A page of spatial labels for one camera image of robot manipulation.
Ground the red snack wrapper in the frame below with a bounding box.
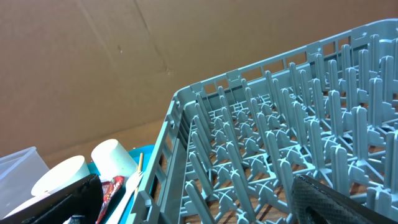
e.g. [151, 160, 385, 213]
[95, 175, 124, 224]

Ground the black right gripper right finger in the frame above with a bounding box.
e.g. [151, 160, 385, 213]
[292, 175, 396, 224]

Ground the pale green bowl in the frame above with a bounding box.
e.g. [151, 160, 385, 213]
[31, 155, 90, 196]

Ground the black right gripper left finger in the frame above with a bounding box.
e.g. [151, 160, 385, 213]
[1, 174, 103, 224]

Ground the wooden chopstick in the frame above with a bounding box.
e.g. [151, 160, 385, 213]
[134, 152, 144, 198]

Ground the white plastic fork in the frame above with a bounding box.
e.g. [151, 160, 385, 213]
[106, 170, 143, 224]

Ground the white upside-down cup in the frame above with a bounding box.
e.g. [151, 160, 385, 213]
[91, 139, 137, 180]

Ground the grey dishwasher rack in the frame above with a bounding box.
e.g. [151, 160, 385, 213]
[127, 19, 397, 223]

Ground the teal plastic tray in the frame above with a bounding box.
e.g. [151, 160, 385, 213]
[88, 145, 154, 223]

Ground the clear plastic bin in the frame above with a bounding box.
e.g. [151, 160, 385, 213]
[0, 146, 49, 219]

